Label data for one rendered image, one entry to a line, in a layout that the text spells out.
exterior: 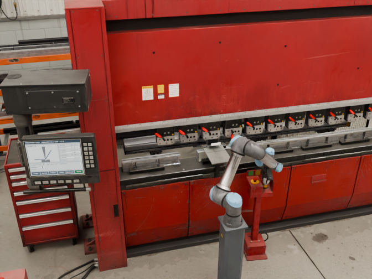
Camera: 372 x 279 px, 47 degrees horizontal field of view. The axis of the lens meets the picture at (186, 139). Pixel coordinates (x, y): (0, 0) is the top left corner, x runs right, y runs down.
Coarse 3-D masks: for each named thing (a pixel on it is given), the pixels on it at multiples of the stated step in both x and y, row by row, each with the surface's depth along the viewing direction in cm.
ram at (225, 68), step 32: (128, 32) 313; (160, 32) 317; (192, 32) 324; (224, 32) 330; (256, 32) 337; (288, 32) 344; (320, 32) 351; (352, 32) 358; (128, 64) 323; (160, 64) 329; (192, 64) 336; (224, 64) 343; (256, 64) 350; (288, 64) 357; (320, 64) 365; (352, 64) 373; (128, 96) 335; (192, 96) 349; (224, 96) 356; (256, 96) 364; (288, 96) 372; (320, 96) 380; (352, 96) 389; (128, 128) 348
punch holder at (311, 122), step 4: (308, 112) 389; (312, 112) 387; (316, 112) 387; (320, 112) 388; (324, 112) 390; (308, 116) 390; (316, 116) 389; (320, 116) 390; (308, 120) 391; (312, 120) 390; (320, 120) 392; (308, 124) 392; (312, 124) 392; (316, 124) 393; (320, 124) 394
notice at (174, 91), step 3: (168, 84) 339; (171, 84) 339; (174, 84) 340; (177, 84) 340; (171, 87) 340; (174, 87) 341; (177, 87) 342; (171, 90) 342; (174, 90) 342; (177, 90) 343; (171, 93) 343; (174, 93) 343; (177, 93) 344; (171, 96) 344; (174, 96) 345; (177, 96) 345
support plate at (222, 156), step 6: (204, 150) 375; (210, 150) 375; (216, 150) 375; (222, 150) 375; (210, 156) 366; (216, 156) 366; (222, 156) 366; (228, 156) 366; (216, 162) 357; (222, 162) 357
